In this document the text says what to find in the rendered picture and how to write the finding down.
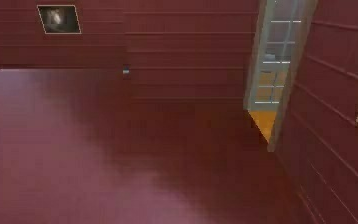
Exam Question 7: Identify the pale grey room door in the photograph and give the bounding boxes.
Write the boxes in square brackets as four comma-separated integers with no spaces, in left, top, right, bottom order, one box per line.
[243,0,319,153]

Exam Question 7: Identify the dark framed wall picture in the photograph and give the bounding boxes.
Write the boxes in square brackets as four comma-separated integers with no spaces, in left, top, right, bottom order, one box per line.
[36,4,83,35]

